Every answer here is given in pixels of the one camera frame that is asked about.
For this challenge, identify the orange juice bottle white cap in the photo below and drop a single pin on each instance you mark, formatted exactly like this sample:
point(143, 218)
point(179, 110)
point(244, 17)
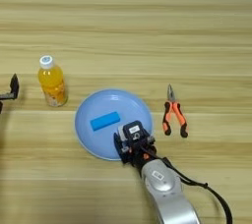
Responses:
point(52, 84)

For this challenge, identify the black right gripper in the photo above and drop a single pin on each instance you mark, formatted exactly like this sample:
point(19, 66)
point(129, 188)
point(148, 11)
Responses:
point(141, 154)

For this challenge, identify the light blue round plate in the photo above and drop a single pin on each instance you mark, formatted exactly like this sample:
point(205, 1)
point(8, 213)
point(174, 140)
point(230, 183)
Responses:
point(105, 101)

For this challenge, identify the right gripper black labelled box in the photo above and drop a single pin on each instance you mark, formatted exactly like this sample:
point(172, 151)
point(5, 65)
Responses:
point(134, 129)

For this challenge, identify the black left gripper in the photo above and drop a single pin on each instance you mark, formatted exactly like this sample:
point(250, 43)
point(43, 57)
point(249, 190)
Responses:
point(6, 97)

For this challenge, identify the blue rectangular block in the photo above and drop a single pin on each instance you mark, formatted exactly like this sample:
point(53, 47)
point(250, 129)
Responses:
point(105, 121)

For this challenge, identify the small grey square block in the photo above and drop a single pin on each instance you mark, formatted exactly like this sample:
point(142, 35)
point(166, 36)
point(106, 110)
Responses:
point(122, 133)

